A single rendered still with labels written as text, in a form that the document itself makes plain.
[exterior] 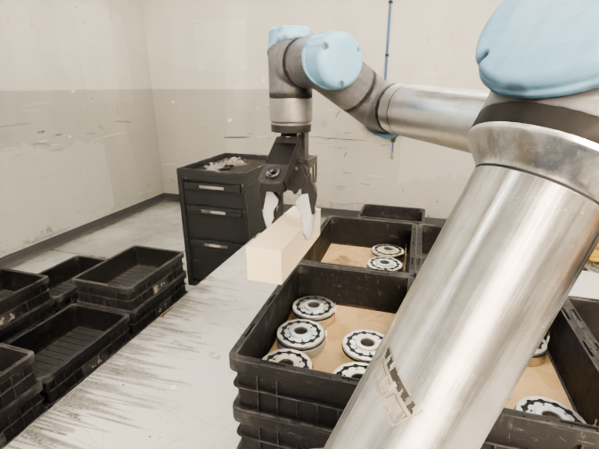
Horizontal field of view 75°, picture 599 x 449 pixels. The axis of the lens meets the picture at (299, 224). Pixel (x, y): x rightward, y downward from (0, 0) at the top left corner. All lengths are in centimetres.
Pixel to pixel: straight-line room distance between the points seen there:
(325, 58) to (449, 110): 18
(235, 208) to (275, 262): 172
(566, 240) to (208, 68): 447
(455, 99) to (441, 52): 349
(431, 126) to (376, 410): 37
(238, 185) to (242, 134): 224
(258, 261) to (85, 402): 57
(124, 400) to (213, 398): 20
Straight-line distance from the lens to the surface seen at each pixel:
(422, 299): 27
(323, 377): 66
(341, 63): 58
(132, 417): 99
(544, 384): 92
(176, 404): 98
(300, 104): 68
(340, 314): 100
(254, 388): 73
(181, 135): 488
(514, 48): 28
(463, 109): 51
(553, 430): 69
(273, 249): 63
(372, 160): 411
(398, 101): 60
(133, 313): 178
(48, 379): 157
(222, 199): 236
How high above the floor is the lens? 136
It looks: 19 degrees down
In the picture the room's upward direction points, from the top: straight up
